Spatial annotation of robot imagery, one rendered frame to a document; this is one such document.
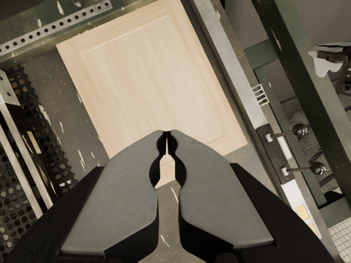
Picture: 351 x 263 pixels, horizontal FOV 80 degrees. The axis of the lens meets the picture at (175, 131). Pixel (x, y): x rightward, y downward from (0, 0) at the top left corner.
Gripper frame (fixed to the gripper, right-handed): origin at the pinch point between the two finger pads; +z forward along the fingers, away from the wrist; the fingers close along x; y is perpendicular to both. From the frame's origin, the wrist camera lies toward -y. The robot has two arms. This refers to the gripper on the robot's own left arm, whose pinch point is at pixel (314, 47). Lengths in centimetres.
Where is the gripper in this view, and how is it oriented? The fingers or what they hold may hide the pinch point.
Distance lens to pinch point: 58.4
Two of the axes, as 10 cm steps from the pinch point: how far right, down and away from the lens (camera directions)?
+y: 2.5, 8.4, 4.8
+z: -3.0, -4.0, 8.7
